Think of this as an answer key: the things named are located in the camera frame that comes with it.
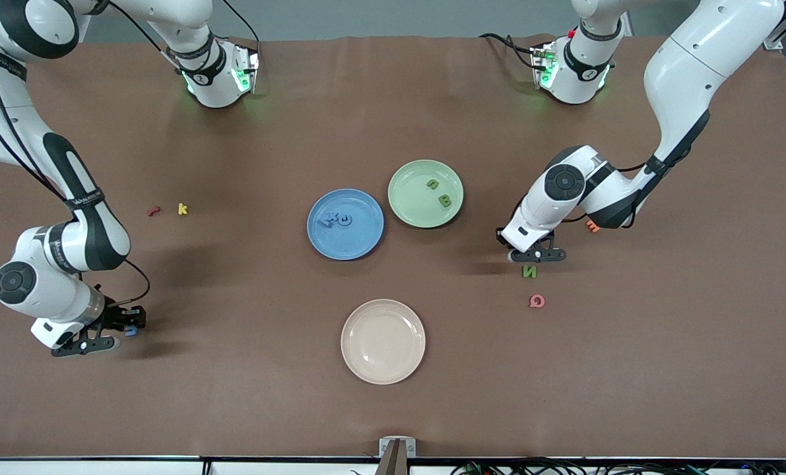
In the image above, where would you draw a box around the beige plate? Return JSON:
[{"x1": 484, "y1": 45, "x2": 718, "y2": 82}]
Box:
[{"x1": 341, "y1": 299, "x2": 426, "y2": 385}]

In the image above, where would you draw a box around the brown table cover sheet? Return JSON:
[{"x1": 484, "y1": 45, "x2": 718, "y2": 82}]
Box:
[{"x1": 0, "y1": 34, "x2": 786, "y2": 460}]

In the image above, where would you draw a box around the blue plate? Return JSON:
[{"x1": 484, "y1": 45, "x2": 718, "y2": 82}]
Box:
[{"x1": 307, "y1": 189, "x2": 385, "y2": 261}]

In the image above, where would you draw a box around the green plate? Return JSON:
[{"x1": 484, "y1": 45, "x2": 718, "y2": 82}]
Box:
[{"x1": 387, "y1": 159, "x2": 465, "y2": 230}]

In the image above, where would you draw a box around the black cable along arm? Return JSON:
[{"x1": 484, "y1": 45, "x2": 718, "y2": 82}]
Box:
[
  {"x1": 508, "y1": 162, "x2": 651, "y2": 228},
  {"x1": 0, "y1": 0, "x2": 151, "y2": 305}
]

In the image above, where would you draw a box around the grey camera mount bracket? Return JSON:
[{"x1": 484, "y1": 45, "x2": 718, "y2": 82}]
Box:
[{"x1": 379, "y1": 437, "x2": 417, "y2": 458}]

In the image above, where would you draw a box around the black arm base cable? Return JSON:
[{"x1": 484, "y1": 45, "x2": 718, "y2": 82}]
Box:
[
  {"x1": 478, "y1": 32, "x2": 540, "y2": 70},
  {"x1": 224, "y1": 0, "x2": 261, "y2": 47}
]

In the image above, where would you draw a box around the white table frame rail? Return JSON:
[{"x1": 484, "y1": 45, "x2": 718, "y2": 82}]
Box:
[{"x1": 0, "y1": 459, "x2": 786, "y2": 475}]

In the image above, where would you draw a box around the dark camera mount pole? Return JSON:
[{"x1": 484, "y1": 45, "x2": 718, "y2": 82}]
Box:
[{"x1": 374, "y1": 439, "x2": 410, "y2": 475}]

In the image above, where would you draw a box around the black right arm base cable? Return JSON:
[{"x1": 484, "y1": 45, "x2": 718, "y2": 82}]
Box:
[{"x1": 224, "y1": 0, "x2": 261, "y2": 47}]

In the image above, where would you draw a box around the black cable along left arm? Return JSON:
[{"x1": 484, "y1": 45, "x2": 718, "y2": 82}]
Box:
[{"x1": 508, "y1": 162, "x2": 651, "y2": 228}]

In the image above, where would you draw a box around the black cable bundle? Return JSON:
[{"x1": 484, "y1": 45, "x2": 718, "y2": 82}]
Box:
[{"x1": 451, "y1": 457, "x2": 786, "y2": 475}]

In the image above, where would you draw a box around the black cable along right arm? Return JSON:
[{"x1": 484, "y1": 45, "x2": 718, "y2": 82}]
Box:
[{"x1": 0, "y1": 0, "x2": 151, "y2": 305}]

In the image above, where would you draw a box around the black left arm base cable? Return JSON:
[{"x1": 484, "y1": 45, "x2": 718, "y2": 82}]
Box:
[{"x1": 478, "y1": 32, "x2": 540, "y2": 70}]

